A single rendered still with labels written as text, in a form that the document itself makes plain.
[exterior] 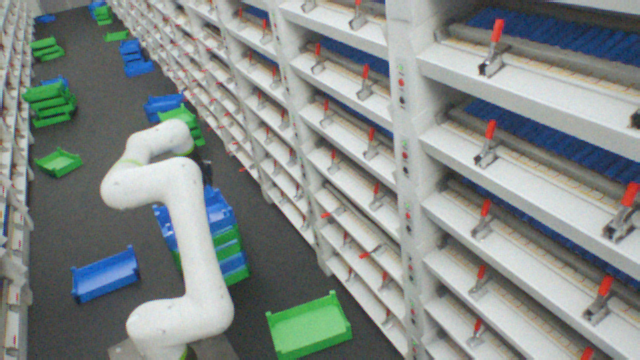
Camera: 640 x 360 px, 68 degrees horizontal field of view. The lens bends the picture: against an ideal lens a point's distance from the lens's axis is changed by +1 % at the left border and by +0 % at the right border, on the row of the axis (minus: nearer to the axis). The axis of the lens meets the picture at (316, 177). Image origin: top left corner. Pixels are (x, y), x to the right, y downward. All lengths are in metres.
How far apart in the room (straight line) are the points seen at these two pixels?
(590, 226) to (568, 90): 0.22
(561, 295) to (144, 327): 1.03
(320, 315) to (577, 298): 1.27
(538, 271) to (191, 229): 0.90
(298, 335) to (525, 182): 1.31
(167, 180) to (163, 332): 0.42
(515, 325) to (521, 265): 0.19
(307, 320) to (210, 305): 0.73
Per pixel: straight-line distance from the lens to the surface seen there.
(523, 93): 0.82
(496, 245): 1.06
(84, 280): 2.70
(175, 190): 1.40
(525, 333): 1.16
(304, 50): 1.64
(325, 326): 2.01
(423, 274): 1.35
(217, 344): 1.62
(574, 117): 0.77
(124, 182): 1.43
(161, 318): 1.42
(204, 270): 1.39
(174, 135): 1.81
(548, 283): 1.01
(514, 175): 0.94
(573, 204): 0.88
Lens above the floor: 1.56
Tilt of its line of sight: 33 degrees down
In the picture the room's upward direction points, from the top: 10 degrees counter-clockwise
